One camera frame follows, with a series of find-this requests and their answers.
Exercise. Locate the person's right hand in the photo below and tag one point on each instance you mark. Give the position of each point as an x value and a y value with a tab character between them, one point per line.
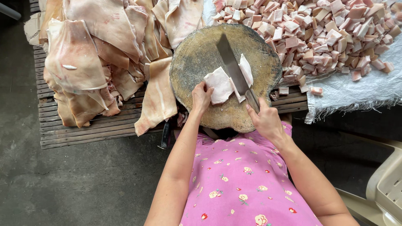
266	121

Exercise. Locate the person's left hand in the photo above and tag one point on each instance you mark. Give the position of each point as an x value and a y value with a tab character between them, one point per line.
201	99

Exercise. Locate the person's left fingers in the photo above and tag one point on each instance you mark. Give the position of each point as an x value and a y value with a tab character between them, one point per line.
203	88

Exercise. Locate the white pork fat slab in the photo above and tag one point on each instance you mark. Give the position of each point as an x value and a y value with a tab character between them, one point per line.
219	84

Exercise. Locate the round wooden chopping block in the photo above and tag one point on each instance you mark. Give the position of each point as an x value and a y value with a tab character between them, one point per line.
201	53

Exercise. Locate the pork skin sheet hanging over edge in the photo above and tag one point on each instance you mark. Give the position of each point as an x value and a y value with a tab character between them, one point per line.
158	97

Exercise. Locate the white pork fat strip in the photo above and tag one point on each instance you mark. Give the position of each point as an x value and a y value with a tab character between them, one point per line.
246	70

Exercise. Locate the pink floral dress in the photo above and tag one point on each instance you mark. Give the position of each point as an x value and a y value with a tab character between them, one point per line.
241	179

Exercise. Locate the heap of pork skin sheets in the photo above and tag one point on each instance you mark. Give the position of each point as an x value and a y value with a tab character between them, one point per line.
94	53

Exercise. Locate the slatted wooden platform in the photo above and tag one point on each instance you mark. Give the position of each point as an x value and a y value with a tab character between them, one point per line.
94	128

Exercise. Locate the pile of cubed pork fat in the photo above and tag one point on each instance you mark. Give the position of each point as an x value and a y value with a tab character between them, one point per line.
317	34

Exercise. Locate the white woven plastic sack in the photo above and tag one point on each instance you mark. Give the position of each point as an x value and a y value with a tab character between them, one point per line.
351	91

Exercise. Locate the beige plastic chair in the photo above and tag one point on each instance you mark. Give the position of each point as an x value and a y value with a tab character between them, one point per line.
381	188

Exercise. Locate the grey pipe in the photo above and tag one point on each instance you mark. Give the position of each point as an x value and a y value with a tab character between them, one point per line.
9	11

